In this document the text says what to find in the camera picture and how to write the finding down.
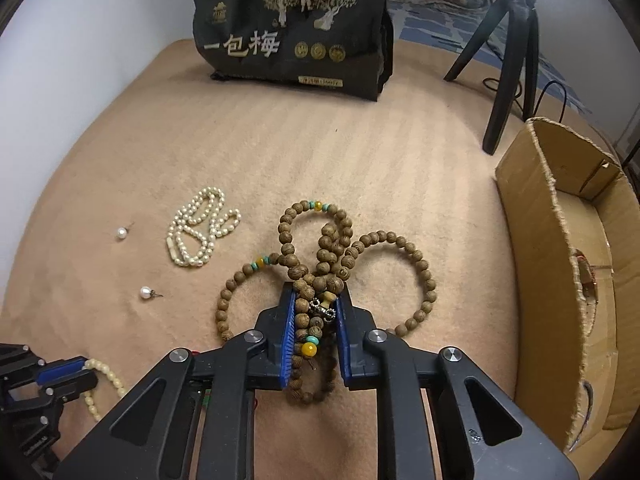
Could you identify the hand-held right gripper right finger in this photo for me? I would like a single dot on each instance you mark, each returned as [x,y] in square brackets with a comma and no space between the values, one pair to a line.
[344,345]

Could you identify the black tripod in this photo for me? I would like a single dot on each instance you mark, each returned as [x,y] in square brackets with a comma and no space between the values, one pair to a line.
[510,60]

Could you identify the black printed snack bag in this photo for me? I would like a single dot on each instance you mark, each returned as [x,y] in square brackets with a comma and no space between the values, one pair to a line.
[295,35]

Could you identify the cream pearl strand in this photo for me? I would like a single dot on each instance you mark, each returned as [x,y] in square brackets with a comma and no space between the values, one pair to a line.
[107,375]

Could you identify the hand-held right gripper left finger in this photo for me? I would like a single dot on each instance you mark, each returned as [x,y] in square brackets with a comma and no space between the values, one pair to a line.
[285,345]

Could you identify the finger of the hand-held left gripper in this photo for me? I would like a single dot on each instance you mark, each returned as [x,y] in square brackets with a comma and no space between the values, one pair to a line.
[65,367]
[75,385]

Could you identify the beige blanket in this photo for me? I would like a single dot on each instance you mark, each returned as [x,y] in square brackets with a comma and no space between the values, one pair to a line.
[250,150]

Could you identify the white pearl earring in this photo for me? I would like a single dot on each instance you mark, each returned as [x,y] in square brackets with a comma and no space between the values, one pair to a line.
[145,292]
[121,233]

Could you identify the cardboard box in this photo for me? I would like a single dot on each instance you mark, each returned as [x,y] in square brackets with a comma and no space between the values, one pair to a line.
[545,240]

